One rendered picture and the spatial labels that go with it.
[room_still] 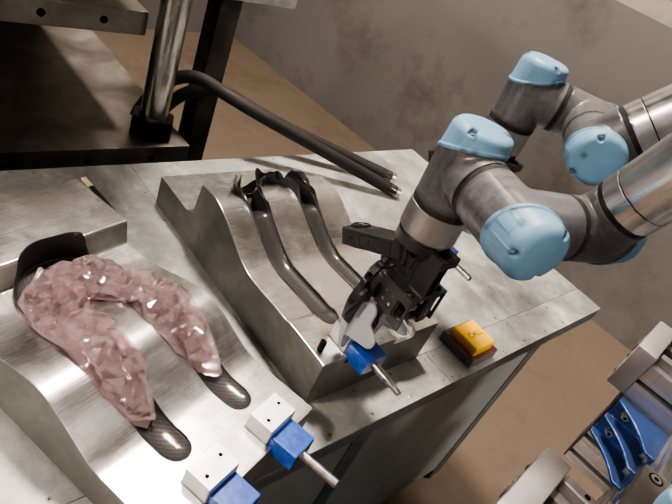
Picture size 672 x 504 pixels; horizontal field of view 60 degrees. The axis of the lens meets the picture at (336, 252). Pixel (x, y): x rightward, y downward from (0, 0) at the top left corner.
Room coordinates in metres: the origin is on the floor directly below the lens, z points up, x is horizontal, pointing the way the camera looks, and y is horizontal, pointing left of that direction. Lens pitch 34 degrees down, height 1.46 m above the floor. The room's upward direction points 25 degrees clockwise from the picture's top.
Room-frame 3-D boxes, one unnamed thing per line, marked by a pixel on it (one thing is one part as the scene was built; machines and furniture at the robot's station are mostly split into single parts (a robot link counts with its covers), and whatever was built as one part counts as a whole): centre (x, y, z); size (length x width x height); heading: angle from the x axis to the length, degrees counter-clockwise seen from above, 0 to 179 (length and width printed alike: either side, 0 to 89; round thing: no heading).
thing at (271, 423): (0.47, -0.06, 0.86); 0.13 x 0.05 x 0.05; 70
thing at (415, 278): (0.64, -0.10, 1.05); 0.09 x 0.08 x 0.12; 53
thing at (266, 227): (0.83, 0.07, 0.92); 0.35 x 0.16 x 0.09; 53
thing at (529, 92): (0.95, -0.17, 1.25); 0.09 x 0.08 x 0.11; 87
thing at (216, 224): (0.84, 0.07, 0.87); 0.50 x 0.26 x 0.14; 53
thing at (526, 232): (0.57, -0.16, 1.21); 0.11 x 0.11 x 0.08; 35
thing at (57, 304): (0.51, 0.21, 0.90); 0.26 x 0.18 x 0.08; 70
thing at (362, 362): (0.63, -0.11, 0.90); 0.13 x 0.05 x 0.05; 53
